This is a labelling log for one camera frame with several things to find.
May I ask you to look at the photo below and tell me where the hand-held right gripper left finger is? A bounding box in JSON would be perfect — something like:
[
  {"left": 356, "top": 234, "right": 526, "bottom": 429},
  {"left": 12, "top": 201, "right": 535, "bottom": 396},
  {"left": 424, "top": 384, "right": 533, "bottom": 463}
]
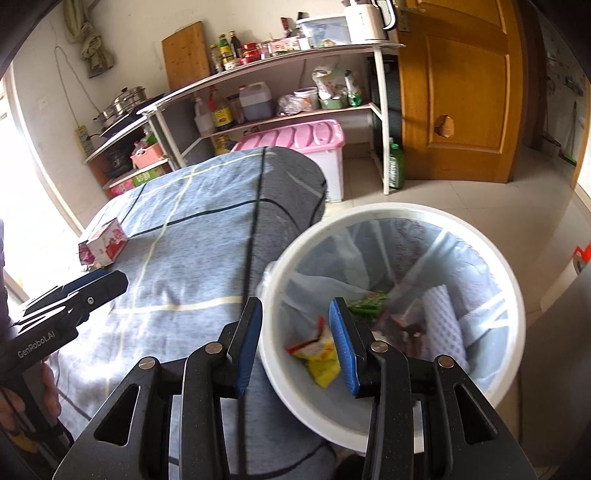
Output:
[{"left": 53, "top": 296, "right": 265, "bottom": 480}]

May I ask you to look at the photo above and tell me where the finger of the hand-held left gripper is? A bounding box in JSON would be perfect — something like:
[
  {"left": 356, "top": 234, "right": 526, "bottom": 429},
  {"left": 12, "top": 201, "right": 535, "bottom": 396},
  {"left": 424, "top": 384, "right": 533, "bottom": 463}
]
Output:
[
  {"left": 17, "top": 270, "right": 129, "bottom": 328},
  {"left": 22, "top": 271, "right": 108, "bottom": 313}
]

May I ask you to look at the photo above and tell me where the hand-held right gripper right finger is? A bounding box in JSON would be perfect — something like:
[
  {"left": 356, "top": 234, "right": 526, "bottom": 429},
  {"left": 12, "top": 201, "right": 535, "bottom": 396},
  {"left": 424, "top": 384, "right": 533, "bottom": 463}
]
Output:
[{"left": 328, "top": 296, "right": 541, "bottom": 480}]

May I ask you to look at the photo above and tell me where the yellow snack wrapper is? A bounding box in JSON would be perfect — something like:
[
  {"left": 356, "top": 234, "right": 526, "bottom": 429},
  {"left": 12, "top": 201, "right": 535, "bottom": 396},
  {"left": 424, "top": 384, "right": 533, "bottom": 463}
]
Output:
[{"left": 286, "top": 316, "right": 343, "bottom": 389}]

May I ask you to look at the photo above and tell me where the green snack wrapper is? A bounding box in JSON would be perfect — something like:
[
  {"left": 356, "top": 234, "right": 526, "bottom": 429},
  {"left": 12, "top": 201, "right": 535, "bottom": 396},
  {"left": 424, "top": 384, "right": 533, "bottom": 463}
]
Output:
[{"left": 346, "top": 290, "right": 389, "bottom": 319}]

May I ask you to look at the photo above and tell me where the pink milk carton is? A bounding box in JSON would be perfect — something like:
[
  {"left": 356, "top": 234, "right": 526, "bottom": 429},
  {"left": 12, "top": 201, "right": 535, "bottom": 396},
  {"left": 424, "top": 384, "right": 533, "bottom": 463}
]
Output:
[{"left": 78, "top": 219, "right": 130, "bottom": 270}]

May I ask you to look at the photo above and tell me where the white trash bin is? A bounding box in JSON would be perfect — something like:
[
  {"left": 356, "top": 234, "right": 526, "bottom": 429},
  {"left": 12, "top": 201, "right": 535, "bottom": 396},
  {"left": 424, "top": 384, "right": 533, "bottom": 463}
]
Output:
[{"left": 256, "top": 203, "right": 528, "bottom": 455}]

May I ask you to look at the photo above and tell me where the person's left hand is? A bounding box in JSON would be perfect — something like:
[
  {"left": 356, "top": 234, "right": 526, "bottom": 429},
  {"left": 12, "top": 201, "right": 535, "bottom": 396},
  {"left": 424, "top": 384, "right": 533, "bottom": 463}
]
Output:
[{"left": 0, "top": 360, "right": 62, "bottom": 432}]

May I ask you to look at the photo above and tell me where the white foam net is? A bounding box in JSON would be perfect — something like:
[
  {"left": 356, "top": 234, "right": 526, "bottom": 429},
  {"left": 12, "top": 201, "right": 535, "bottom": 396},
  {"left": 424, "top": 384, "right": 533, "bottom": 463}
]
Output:
[{"left": 421, "top": 283, "right": 470, "bottom": 364}]

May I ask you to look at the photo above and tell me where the pink cardboard box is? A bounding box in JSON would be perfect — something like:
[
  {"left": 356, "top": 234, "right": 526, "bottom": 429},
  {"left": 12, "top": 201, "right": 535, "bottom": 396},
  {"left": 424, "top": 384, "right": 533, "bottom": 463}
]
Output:
[{"left": 107, "top": 178, "right": 137, "bottom": 200}]

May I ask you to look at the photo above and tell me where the clear bin liner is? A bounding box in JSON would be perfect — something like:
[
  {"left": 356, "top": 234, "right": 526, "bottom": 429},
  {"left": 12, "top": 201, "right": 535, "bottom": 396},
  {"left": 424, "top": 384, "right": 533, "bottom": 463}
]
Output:
[{"left": 276, "top": 216, "right": 514, "bottom": 372}]

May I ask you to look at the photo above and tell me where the green cardboard box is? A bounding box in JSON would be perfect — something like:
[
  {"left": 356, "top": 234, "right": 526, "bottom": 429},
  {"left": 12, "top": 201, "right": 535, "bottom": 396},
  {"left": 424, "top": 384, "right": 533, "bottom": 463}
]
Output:
[{"left": 131, "top": 161, "right": 172, "bottom": 186}]

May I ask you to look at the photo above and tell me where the yellow power strip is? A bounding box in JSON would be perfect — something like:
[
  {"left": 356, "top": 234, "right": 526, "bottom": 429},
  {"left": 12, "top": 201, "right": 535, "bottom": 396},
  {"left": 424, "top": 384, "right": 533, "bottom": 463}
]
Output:
[{"left": 74, "top": 124, "right": 91, "bottom": 158}]

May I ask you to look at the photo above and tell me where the pink plastic basket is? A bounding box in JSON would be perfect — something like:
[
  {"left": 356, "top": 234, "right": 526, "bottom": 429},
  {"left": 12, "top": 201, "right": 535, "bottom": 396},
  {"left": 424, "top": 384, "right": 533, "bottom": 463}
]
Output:
[{"left": 130, "top": 141, "right": 165, "bottom": 169}]

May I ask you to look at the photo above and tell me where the black induction cooker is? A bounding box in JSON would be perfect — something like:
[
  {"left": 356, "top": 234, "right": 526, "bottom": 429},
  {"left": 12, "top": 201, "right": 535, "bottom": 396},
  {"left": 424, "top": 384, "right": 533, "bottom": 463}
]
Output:
[{"left": 99, "top": 113, "right": 149, "bottom": 138}]

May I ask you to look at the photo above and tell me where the small white shelf rack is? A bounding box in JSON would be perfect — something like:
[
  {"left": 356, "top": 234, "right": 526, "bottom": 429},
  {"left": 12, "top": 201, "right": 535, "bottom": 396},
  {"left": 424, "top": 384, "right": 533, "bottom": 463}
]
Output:
[{"left": 83, "top": 95, "right": 185, "bottom": 200}]

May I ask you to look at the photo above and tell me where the green detergent bottle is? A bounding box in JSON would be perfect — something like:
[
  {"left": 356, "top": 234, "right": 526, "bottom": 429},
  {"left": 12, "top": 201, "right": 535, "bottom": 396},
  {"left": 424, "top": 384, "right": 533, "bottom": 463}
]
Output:
[{"left": 387, "top": 138, "right": 407, "bottom": 191}]

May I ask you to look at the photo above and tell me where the steel steamer pot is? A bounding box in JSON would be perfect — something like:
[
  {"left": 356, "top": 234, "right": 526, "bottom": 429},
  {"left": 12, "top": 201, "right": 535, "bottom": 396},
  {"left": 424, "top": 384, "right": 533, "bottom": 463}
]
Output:
[{"left": 95, "top": 85, "right": 148, "bottom": 125}]

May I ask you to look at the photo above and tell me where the white plastic bottle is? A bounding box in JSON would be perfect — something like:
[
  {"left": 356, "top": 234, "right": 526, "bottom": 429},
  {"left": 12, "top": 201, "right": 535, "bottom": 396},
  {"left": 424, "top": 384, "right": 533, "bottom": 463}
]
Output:
[{"left": 193, "top": 97, "right": 214, "bottom": 137}]

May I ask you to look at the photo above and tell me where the pink-lidded storage box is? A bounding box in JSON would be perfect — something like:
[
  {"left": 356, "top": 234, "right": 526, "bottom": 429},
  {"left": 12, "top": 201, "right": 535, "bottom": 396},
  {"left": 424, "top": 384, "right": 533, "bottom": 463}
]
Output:
[{"left": 231, "top": 119, "right": 347, "bottom": 204}]

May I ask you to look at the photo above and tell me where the dark sauce jug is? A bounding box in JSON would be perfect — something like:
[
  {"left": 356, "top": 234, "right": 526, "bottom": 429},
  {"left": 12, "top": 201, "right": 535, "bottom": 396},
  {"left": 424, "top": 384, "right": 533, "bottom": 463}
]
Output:
[{"left": 239, "top": 82, "right": 274, "bottom": 122}]

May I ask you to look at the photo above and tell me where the crumpled clear plastic bag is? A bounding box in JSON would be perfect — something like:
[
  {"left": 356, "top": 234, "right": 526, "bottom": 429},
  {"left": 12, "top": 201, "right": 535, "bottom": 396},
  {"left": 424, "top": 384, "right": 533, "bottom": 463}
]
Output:
[{"left": 276, "top": 95, "right": 306, "bottom": 116}]

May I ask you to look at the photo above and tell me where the hanging grey cloth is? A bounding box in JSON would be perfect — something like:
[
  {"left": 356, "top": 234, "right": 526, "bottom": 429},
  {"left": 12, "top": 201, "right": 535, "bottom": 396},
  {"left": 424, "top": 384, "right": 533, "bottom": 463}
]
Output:
[{"left": 62, "top": 0, "right": 116, "bottom": 78}]

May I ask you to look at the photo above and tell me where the green bowl with bags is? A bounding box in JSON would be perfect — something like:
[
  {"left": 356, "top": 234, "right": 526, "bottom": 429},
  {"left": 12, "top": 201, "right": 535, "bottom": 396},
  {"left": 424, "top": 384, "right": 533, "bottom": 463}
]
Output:
[{"left": 311, "top": 65, "right": 364, "bottom": 110}]

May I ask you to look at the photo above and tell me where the white plastic tub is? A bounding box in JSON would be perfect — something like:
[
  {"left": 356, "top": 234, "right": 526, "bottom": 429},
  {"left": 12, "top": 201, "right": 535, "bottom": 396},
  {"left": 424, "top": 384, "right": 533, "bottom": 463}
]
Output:
[{"left": 293, "top": 88, "right": 320, "bottom": 112}]

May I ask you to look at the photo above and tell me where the wooden cutting board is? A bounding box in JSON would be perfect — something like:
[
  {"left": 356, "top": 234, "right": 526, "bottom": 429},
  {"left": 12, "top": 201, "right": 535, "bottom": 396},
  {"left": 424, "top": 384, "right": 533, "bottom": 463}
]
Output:
[{"left": 161, "top": 20, "right": 211, "bottom": 93}]

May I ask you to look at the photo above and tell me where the long white shelf rack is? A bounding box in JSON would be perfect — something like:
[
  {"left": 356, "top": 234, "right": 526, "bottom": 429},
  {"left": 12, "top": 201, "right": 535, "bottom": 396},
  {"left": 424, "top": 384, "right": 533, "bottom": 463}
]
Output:
[{"left": 139, "top": 41, "right": 408, "bottom": 198}]

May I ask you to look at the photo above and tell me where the wooden door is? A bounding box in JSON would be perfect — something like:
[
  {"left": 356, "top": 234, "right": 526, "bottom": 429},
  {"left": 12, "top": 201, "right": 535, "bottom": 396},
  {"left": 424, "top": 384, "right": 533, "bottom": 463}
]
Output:
[{"left": 396, "top": 0, "right": 528, "bottom": 184}]

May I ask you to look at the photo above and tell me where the clear plastic storage container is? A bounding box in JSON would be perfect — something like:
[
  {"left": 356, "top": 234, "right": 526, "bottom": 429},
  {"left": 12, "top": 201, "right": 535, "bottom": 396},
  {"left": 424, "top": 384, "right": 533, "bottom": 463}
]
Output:
[{"left": 295, "top": 15, "right": 350, "bottom": 49}]

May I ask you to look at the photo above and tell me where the white electric kettle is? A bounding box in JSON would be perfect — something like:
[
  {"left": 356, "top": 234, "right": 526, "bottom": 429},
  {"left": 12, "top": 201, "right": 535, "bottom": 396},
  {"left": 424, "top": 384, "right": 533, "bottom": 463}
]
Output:
[{"left": 344, "top": 0, "right": 399, "bottom": 44}]

